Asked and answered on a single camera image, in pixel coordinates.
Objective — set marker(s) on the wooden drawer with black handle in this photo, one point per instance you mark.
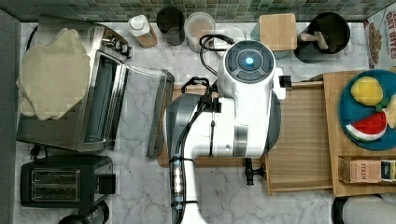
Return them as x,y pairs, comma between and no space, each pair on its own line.
300,159

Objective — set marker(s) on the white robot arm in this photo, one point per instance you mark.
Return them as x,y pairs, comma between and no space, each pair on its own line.
239,116

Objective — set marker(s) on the stainless toaster oven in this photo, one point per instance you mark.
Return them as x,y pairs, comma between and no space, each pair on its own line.
92,123

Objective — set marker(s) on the glass cereal jar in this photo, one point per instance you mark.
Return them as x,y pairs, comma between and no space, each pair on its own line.
197,25

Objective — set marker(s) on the dark grey canister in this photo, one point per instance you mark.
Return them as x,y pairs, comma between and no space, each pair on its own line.
170,21

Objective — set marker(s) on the white cap spice bottle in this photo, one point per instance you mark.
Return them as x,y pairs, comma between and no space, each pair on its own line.
142,31

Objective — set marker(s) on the teal canister with wooden lid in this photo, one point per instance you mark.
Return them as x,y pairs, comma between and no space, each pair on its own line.
278,32

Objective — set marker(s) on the wooden utensil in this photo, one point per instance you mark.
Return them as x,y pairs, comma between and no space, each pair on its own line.
317,37

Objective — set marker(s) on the black round pot lid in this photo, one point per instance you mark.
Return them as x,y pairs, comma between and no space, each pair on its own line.
99,214

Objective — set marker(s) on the beige folded towel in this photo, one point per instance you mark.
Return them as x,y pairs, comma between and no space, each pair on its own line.
54,77

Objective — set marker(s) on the blue plate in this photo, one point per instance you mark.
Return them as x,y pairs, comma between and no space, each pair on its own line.
349,110

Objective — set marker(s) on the black two-slot toaster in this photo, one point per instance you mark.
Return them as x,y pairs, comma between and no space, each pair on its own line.
67,181

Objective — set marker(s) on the black utensil holder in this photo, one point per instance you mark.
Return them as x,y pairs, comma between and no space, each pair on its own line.
327,34

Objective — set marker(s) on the wooden tea box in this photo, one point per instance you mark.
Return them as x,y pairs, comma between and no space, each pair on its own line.
366,171

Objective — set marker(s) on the black paper towel holder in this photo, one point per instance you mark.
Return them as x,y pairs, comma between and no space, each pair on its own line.
336,210

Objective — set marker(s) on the yellow toy lemon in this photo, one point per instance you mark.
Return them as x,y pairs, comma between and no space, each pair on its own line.
367,91

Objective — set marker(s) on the toy watermelon slice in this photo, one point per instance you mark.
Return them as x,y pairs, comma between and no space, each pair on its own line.
370,128

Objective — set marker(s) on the cereal box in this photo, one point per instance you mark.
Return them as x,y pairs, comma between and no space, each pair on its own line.
380,35

